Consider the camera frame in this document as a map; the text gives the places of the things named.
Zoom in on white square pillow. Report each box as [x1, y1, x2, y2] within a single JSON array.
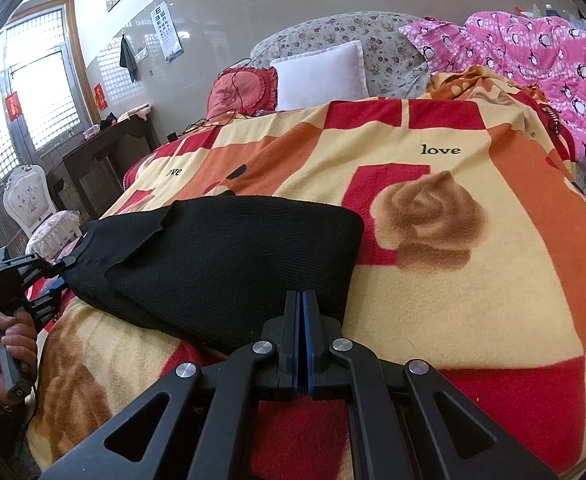
[[270, 40, 369, 112]]

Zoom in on pink penguin quilt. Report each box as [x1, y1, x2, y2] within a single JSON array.
[[398, 11, 586, 170]]

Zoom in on red ruffled cushion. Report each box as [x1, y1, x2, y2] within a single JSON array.
[[205, 66, 278, 119]]

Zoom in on eye chart wall poster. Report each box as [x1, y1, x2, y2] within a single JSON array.
[[151, 1, 183, 63]]

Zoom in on orange red love blanket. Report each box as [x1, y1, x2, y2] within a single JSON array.
[[25, 64, 586, 480]]

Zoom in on dark cloth hanging on wall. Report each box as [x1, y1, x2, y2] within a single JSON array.
[[119, 35, 138, 82]]

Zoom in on white ornate chair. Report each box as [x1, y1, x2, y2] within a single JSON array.
[[2, 165, 82, 261]]

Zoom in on dark wooden desk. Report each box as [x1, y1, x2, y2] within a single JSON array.
[[46, 115, 159, 219]]

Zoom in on black knit pants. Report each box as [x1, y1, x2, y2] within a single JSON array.
[[62, 195, 363, 354]]

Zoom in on person's left hand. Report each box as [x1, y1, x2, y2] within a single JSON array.
[[0, 311, 38, 406]]

